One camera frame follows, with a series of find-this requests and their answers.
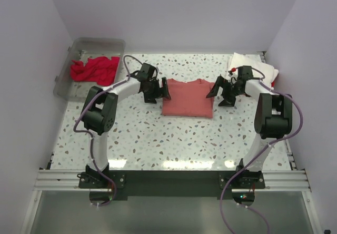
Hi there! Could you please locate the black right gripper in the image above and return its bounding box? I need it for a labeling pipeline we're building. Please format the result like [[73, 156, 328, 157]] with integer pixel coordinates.
[[206, 76, 244, 108]]

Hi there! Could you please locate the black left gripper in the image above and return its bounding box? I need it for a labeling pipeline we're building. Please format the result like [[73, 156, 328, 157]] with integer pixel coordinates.
[[143, 76, 171, 103]]

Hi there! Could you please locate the salmon pink t shirt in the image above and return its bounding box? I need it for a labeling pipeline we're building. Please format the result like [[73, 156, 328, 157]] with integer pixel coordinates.
[[162, 79, 214, 119]]

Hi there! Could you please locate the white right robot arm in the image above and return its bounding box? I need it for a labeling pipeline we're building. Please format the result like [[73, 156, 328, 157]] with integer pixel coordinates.
[[206, 65, 292, 188]]

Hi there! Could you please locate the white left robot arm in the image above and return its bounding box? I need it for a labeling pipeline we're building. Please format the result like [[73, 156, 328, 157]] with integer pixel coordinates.
[[73, 63, 171, 188]]

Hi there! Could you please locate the folded white t shirt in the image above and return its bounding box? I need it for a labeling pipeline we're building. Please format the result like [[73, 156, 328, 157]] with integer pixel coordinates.
[[228, 53, 279, 86]]

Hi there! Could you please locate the crumpled red t shirt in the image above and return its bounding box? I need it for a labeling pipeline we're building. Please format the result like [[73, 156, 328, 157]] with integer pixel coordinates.
[[70, 56, 120, 86]]

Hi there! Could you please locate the clear plastic bin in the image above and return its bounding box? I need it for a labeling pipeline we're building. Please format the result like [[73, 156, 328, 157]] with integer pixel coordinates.
[[53, 37, 125, 102]]

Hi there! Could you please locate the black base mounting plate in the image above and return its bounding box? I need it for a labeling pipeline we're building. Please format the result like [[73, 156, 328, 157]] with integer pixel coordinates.
[[77, 170, 266, 201]]

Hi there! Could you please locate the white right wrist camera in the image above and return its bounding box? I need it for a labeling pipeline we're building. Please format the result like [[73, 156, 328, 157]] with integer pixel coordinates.
[[228, 67, 239, 77]]

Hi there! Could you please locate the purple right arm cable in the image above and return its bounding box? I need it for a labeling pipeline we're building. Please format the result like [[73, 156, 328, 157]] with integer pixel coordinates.
[[219, 65, 304, 234]]

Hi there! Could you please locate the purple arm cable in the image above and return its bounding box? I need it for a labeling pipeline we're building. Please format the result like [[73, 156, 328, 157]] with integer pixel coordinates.
[[219, 65, 304, 234], [72, 55, 143, 208]]

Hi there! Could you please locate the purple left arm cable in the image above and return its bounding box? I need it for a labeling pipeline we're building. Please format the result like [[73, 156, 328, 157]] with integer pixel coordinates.
[[72, 55, 143, 208]]

